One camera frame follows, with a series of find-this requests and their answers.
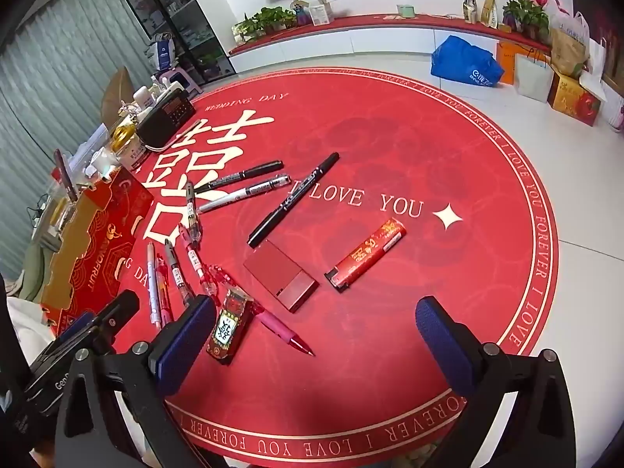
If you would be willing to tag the red patterned small pack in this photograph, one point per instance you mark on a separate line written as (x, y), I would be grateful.
(229, 326)

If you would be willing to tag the red clear bead trinket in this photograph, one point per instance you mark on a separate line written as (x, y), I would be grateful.
(217, 278)

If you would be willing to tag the grey grip clear gel pen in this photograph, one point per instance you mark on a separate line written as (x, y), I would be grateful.
(174, 268)

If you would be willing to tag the orange paper bag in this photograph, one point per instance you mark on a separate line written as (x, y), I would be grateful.
(506, 63)

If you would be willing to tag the silver marker black cap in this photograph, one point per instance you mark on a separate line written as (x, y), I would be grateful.
(243, 192)

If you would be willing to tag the brown paper bag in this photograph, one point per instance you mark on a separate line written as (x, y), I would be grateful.
(568, 53)

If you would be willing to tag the red round printed tablecloth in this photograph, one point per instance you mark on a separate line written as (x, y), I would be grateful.
(390, 165)

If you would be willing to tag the yellow snack packet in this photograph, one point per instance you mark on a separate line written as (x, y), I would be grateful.
(489, 10)

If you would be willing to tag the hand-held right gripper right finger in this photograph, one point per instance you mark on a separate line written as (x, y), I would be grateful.
(441, 341)

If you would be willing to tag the green potted plant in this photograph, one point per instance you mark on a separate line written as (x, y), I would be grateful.
(263, 22)

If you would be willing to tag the purple stool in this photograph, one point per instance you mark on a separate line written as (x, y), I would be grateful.
(183, 80)

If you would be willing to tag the white lotion bottle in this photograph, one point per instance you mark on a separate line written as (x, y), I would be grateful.
(142, 96)

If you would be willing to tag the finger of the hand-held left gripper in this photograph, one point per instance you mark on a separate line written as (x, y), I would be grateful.
(80, 325)
(122, 304)

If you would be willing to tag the black marker white label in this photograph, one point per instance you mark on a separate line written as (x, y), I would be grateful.
(292, 200)

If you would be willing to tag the clear gel pen black clip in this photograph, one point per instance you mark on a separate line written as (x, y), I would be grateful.
(191, 209)

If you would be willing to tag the plain red box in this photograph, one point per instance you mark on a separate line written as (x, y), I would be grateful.
(280, 278)

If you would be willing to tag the green small box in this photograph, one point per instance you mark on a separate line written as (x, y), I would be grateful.
(406, 10)

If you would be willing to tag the colourful figurine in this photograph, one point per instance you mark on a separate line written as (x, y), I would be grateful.
(301, 12)

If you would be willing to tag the red gold carton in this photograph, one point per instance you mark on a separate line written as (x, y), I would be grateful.
(575, 100)

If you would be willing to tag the white round lamp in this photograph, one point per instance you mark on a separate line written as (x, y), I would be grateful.
(101, 164)

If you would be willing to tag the grey curtain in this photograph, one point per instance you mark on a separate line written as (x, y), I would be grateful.
(58, 68)

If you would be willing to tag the white paper bag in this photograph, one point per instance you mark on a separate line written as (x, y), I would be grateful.
(534, 78)

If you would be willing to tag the tan chair back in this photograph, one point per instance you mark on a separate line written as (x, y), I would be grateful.
(119, 92)

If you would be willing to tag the potted plant pink flowers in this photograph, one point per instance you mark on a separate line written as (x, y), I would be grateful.
(529, 14)

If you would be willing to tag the small glass jar gold lid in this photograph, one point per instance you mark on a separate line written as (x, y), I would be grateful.
(126, 146)

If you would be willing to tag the green sofa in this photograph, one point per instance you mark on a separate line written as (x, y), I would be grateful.
(39, 273)

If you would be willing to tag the glass display cabinet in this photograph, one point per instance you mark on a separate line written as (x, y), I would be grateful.
(170, 19)

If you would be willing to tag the white pen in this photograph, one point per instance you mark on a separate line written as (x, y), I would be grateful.
(154, 287)

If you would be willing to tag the black radio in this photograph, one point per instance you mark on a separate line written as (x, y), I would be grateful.
(163, 112)

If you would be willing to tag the blue white bag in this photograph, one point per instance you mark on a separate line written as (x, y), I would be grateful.
(163, 51)

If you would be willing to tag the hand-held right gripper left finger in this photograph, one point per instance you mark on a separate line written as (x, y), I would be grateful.
(187, 336)

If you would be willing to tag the smartphone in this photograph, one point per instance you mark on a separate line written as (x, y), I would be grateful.
(64, 175)

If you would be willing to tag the red gold cardboard box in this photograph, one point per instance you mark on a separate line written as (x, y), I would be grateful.
(87, 253)

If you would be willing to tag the white plastic bag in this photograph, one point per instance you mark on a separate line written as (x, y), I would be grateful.
(577, 27)

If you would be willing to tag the white small box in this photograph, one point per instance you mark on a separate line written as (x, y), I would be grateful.
(320, 12)

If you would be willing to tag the red patterned long box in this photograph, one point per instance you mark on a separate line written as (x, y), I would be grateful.
(368, 256)

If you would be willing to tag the thin black marker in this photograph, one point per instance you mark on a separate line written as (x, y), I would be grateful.
(243, 173)

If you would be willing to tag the silver snack packet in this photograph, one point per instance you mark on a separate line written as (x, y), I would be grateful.
(469, 6)

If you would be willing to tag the red gel pen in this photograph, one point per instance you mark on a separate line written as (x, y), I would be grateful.
(164, 297)
(192, 258)

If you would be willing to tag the pink pen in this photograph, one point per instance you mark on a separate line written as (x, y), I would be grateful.
(282, 329)

